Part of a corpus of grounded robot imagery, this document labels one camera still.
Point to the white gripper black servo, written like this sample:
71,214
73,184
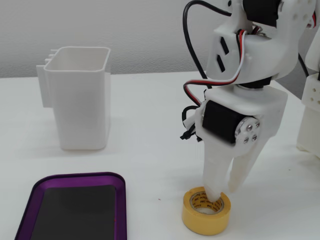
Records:
268,103

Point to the yellow masking tape roll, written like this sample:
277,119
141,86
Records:
200,222

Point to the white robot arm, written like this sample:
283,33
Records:
265,57

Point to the white plastic box container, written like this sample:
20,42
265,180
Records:
80,107

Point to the purple metal tray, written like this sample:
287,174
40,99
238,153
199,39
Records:
75,212

